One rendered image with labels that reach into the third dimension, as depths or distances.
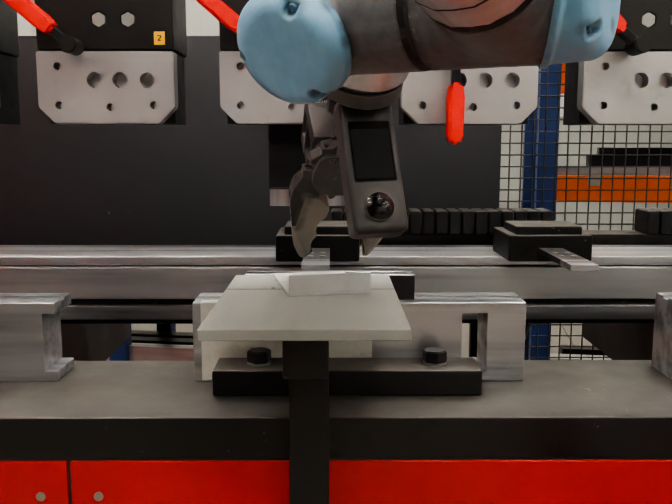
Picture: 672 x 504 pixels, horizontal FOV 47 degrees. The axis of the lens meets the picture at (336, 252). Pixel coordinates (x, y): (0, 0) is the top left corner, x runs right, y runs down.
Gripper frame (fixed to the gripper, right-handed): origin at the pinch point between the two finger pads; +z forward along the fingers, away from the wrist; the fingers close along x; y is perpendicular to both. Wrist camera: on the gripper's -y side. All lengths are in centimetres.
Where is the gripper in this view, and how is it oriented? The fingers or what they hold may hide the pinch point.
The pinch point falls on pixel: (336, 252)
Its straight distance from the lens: 76.9
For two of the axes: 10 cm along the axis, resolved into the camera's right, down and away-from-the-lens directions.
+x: -9.8, 0.2, -1.9
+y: -1.4, -7.4, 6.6
